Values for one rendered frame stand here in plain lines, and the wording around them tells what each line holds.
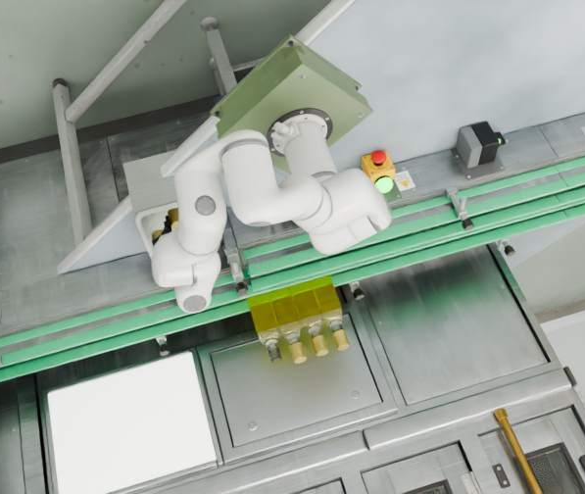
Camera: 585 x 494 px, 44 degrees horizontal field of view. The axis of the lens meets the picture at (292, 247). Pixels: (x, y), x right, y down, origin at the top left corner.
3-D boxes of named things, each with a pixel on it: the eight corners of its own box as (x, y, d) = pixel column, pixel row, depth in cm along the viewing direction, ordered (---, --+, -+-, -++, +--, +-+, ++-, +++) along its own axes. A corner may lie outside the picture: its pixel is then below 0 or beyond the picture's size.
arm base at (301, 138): (251, 138, 159) (268, 192, 151) (287, 101, 152) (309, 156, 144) (300, 158, 169) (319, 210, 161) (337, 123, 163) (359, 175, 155)
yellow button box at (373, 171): (360, 172, 195) (368, 192, 191) (361, 153, 189) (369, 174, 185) (384, 165, 196) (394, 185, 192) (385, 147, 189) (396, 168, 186)
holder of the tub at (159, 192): (152, 248, 197) (157, 271, 192) (127, 186, 173) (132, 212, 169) (213, 231, 198) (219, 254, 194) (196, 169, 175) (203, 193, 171)
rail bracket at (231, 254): (230, 273, 193) (241, 314, 186) (221, 239, 179) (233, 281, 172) (241, 271, 193) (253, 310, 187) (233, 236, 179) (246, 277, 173)
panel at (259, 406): (44, 394, 198) (58, 518, 180) (41, 389, 195) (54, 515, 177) (355, 304, 208) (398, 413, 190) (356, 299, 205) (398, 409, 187)
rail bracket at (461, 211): (441, 193, 192) (461, 232, 185) (444, 175, 186) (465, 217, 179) (455, 189, 192) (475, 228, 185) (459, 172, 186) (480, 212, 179)
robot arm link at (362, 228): (286, 187, 151) (308, 250, 143) (342, 158, 148) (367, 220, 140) (305, 208, 159) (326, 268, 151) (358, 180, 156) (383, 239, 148)
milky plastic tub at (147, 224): (147, 239, 192) (153, 266, 187) (126, 188, 173) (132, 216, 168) (211, 222, 194) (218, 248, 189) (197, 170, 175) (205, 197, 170)
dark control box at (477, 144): (455, 146, 198) (466, 169, 194) (459, 126, 191) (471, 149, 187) (482, 138, 199) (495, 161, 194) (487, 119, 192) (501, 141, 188)
